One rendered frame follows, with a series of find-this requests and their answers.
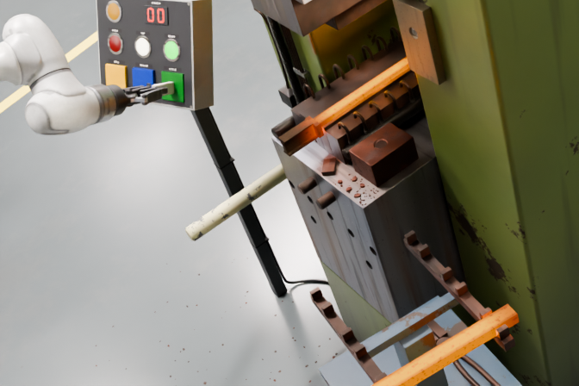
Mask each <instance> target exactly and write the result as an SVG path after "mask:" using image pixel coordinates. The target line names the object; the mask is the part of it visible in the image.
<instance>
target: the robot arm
mask: <svg viewBox="0 0 579 386"><path fill-rule="evenodd" d="M2 81H7V82H10V83H12V84H14V85H16V86H17V85H25V86H28V87H29V89H30V90H31V92H32V95H33V97H32V98H31V99H30V100H29V101H28V104H27V106H26V108H25V118H26V121H27V124H28V125H29V127H30V128H31V129H32V130H33V131H35V132H36V133H37V134H42V135H62V134H71V133H75V132H78V131H81V130H83V129H85V128H87V127H88V126H90V125H95V124H97V123H100V122H104V121H109V120H110V119H111V118H112V117H113V116H116V115H121V114H122V113H123V112H124V111H125V109H126V107H132V106H133V105H135V104H139V103H140V104H142V105H144V106H146V105H148V104H149V103H151V102H154V101H157V100H159V99H161V98H162V96H166V95H170V94H174V83H173V82H166V83H162V84H154V85H152V87H151V84H149V83H147V84H146V86H145V87H144V86H143V85H141V86H135V87H127V88H121V87H119V86H118V85H115V84H110V85H103V84H95V85H91V86H83V85H82V84H81V83H80V82H79V81H78V80H77V79H76V77H75V76H74V75H73V73H72V70H71V68H70V66H69V65H68V61H67V58H66V56H65V53H64V51H63V50H62V48H61V46H60V44H59V43H58V41H57V39H56V38H55V36H54V35H53V33H52V31H51V30H50V29H49V27H48V26H47V25H46V24H45V23H44V22H43V21H42V20H41V19H39V18H38V17H36V16H32V15H29V14H23V15H18V16H14V17H12V18H10V19H9V20H8V22H7V23H6V24H5V25H4V28H3V42H1V43H0V82H2Z"/></svg>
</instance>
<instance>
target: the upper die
mask: <svg viewBox="0 0 579 386"><path fill-rule="evenodd" d="M251 1H252V6H253V8H254V9H256V10H258V11H260V12H261V13H263V14H265V15H266V16H269V17H270V18H271V19H273V20H275V21H276V22H279V23H280V24H282V25H284V26H285V27H286V28H289V29H290V30H292V31H294V32H295V33H297V34H299V35H300V36H302V37H304V36H305V35H307V34H309V33H311V32H312V31H314V30H316V29H317V28H318V27H320V26H321V25H323V24H325V23H326V22H328V21H330V20H331V19H333V18H334V17H335V16H337V15H339V14H341V13H342V12H344V11H345V10H347V9H349V8H351V6H353V5H354V4H356V3H358V2H360V1H361V0H311V1H309V2H308V3H306V4H302V3H299V2H298V1H296V0H251Z"/></svg>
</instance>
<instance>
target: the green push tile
mask: <svg viewBox="0 0 579 386"><path fill-rule="evenodd" d="M161 75H162V83H166V82H173V83H174V94H170V95H166V96H162V99H163V100H168V101H173V102H180V103H184V74H183V73H176V72H164V71H162V72H161Z"/></svg>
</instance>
